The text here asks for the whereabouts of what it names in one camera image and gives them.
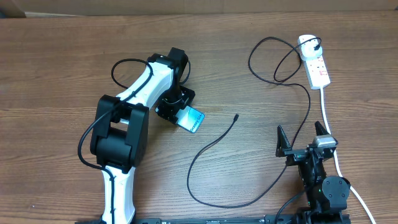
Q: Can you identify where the brown cardboard backdrop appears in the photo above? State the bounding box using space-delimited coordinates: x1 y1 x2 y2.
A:
1 0 397 17

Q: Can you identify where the white power strip cord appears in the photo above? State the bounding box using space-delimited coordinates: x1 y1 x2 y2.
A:
319 86 377 224

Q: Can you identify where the black smartphone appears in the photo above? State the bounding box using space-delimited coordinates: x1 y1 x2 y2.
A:
176 106 205 134

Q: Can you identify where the white charger plug adapter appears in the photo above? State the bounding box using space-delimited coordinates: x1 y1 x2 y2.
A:
297 34 323 61

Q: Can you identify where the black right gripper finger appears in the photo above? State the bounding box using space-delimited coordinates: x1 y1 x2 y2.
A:
315 121 329 136
276 125 292 152

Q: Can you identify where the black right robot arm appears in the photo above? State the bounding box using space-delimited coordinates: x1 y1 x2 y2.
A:
274 121 351 224

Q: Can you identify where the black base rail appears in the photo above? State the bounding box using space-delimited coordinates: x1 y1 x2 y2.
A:
75 215 351 224

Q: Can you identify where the black charger cable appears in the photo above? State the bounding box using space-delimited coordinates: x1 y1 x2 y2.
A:
186 36 323 209

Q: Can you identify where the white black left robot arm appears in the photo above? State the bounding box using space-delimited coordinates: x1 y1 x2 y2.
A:
89 48 205 223

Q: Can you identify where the white power strip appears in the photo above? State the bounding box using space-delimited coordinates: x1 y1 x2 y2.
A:
304 56 331 90

